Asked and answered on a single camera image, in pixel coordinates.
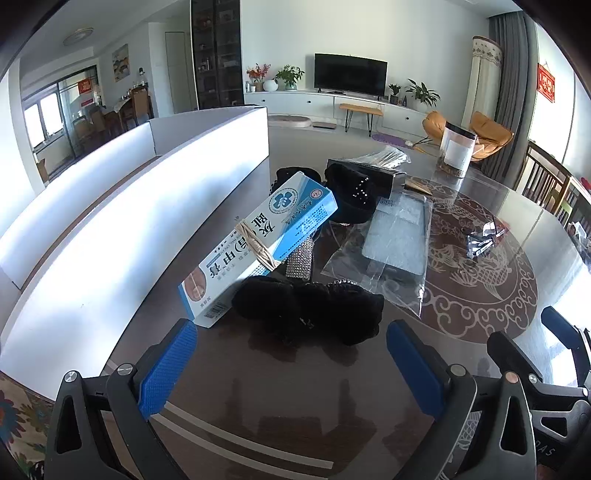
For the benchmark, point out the large white storage box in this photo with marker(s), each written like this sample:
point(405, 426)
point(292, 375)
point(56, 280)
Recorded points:
point(207, 134)

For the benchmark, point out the orange red flower bouquet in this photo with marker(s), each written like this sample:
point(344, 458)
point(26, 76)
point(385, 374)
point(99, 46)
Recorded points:
point(256, 74)

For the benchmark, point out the clear bag with grey pad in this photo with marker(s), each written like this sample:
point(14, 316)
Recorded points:
point(397, 230)

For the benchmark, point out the covered standing air conditioner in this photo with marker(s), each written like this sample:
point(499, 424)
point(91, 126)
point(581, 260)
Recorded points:
point(485, 78)

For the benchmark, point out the floral patterned cloth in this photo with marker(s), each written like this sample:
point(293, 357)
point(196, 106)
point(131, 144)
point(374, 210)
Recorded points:
point(21, 429)

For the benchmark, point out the round white floor mat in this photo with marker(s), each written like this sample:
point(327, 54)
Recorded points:
point(290, 122)

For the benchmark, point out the white door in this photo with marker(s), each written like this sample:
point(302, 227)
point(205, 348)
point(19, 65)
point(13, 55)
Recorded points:
point(178, 74)

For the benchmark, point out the framed wall painting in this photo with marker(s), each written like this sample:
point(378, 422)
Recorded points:
point(120, 63)

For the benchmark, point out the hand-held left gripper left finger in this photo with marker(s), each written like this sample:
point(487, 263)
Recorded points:
point(164, 364)

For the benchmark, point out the clear jar with black lid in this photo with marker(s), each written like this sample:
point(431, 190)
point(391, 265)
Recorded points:
point(457, 152)

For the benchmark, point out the bushy green potted plant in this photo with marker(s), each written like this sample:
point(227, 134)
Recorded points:
point(290, 76)

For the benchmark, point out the round ceiling lamp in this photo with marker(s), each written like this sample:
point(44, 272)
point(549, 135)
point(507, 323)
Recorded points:
point(78, 37)

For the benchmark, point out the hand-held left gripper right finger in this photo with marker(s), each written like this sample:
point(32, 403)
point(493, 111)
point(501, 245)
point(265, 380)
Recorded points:
point(413, 369)

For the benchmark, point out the round white vase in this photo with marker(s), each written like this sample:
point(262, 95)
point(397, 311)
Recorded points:
point(270, 86)

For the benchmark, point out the black fuzzy rhinestone hair accessory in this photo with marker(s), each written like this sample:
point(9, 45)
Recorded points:
point(351, 194)

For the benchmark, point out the purple mat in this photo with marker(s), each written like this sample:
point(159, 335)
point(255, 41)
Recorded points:
point(392, 141)

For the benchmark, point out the black fuzzy hair bow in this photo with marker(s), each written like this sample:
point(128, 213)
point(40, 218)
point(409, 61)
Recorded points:
point(323, 309)

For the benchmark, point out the clear plastic sleeve bundle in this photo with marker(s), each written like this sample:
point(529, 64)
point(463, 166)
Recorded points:
point(388, 157)

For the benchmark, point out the grey curtain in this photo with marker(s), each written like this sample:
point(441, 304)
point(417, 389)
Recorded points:
point(512, 92)

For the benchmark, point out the red sign on glass door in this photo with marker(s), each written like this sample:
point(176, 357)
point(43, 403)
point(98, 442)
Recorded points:
point(85, 86)

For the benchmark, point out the wooden sideboard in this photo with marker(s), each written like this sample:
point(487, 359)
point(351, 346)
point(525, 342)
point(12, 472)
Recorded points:
point(141, 106)

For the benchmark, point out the blue white medicine box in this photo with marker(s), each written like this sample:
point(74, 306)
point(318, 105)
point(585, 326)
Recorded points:
point(277, 217)

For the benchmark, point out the small potted plant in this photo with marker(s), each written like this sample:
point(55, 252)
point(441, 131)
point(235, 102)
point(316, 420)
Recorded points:
point(394, 92)

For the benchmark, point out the black printed box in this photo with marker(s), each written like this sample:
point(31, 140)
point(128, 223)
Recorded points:
point(388, 177)

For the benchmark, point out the black television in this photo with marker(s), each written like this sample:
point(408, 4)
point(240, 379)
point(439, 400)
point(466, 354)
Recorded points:
point(351, 76)

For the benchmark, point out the clear frame eyeglasses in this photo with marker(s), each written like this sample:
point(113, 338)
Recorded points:
point(482, 240)

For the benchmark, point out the wooden bench with metal legs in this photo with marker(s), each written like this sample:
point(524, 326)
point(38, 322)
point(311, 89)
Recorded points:
point(360, 108)

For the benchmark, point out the red wall hanging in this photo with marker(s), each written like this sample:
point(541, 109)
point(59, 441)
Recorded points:
point(546, 82)

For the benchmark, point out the large leafy potted plant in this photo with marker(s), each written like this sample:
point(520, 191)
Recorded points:
point(422, 92)

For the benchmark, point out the balcony sliding glass door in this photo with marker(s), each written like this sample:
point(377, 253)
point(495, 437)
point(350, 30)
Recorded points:
point(51, 115)

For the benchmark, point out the white television cabinet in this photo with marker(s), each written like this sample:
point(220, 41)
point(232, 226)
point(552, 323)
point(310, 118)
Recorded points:
point(295, 104)

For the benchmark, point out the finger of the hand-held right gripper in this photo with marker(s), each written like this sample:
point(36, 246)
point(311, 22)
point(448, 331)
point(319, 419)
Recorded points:
point(512, 353)
point(556, 318)

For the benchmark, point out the dark glass display cabinet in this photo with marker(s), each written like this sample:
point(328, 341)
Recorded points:
point(217, 55)

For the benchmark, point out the rhinestone bow hair clip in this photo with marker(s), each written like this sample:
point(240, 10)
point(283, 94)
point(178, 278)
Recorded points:
point(300, 258)

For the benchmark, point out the gold cosmetic tube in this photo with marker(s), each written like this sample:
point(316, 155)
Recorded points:
point(418, 187)

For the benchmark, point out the dark wooden dining chair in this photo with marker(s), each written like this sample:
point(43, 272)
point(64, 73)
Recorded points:
point(575, 198)
point(540, 177)

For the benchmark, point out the orange leather lounge chair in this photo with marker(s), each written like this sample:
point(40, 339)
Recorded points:
point(491, 131)

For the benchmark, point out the dark glass desktop fish pattern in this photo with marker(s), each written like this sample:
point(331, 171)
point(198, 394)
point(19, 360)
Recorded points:
point(277, 392)

